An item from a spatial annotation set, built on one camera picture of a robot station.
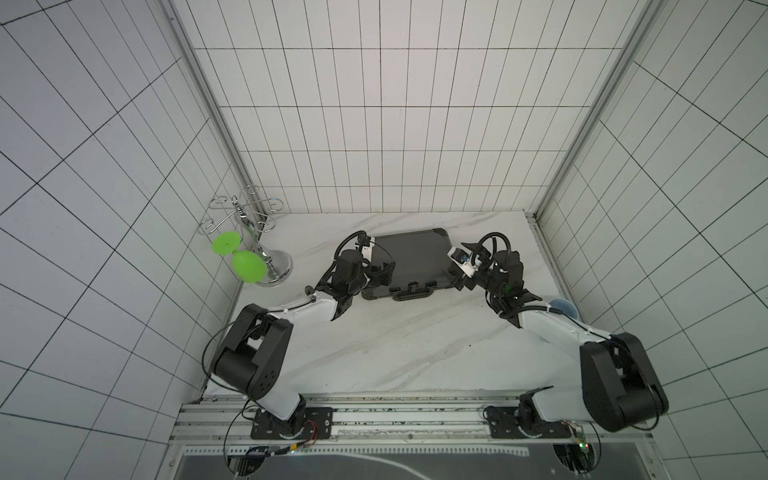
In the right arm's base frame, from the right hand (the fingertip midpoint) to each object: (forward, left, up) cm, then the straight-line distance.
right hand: (461, 248), depth 87 cm
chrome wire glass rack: (+24, +78, -14) cm, 83 cm away
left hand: (-3, +25, -6) cm, 26 cm away
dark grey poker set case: (-2, +11, -4) cm, 12 cm away
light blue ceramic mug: (-11, -33, -13) cm, 37 cm away
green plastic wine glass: (-11, +61, +2) cm, 62 cm away
